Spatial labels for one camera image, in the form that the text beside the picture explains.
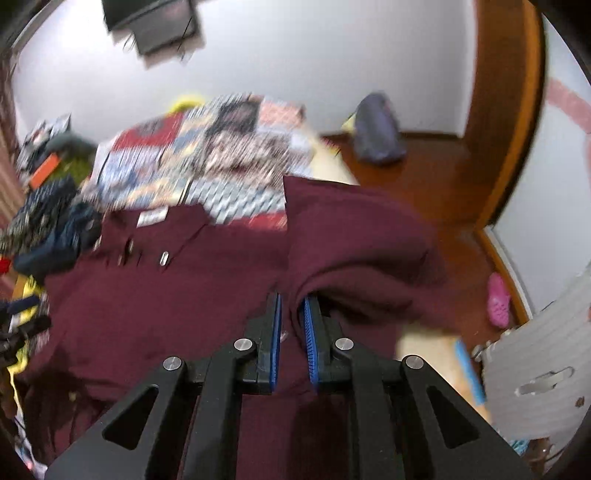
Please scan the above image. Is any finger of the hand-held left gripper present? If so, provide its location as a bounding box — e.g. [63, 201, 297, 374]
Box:
[0, 296, 41, 317]
[0, 315, 52, 354]

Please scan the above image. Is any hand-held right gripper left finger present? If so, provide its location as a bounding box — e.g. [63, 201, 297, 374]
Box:
[44, 291, 283, 480]

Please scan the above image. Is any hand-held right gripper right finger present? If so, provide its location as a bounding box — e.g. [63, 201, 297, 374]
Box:
[299, 295, 536, 480]

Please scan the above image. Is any maroon shirt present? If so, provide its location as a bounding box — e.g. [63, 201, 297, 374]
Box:
[18, 175, 458, 480]

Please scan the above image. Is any yellow shirt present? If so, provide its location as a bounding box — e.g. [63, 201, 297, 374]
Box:
[11, 274, 47, 374]

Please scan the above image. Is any dark blue folded garment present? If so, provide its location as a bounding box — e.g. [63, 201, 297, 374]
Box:
[14, 203, 102, 282]

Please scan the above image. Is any black white patterned garment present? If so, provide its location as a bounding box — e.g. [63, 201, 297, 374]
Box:
[0, 178, 77, 252]

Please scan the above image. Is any striped red curtain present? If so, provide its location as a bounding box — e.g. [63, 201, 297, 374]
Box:
[0, 51, 24, 232]

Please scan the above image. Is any orange box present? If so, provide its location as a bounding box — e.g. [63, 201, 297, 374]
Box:
[28, 154, 63, 188]

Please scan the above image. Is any green cloth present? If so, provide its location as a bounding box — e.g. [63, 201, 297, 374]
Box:
[51, 157, 93, 185]

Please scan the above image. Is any light blue plastic strip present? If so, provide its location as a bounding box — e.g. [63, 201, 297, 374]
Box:
[455, 339, 488, 409]

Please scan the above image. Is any pile of printed boxes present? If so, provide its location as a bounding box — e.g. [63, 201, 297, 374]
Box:
[18, 113, 72, 155]

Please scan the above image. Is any pink slipper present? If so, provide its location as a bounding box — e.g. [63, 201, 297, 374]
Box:
[487, 272, 512, 329]

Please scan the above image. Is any patchwork bedspread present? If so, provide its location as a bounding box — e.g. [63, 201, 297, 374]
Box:
[81, 95, 361, 232]

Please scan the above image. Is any wooden wardrobe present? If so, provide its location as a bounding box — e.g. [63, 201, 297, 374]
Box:
[462, 0, 548, 227]

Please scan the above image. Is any grey wall-mounted box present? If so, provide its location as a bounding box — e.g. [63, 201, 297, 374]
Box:
[131, 14, 204, 56]

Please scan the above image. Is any black wall television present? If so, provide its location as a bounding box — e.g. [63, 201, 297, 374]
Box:
[102, 0, 199, 33]

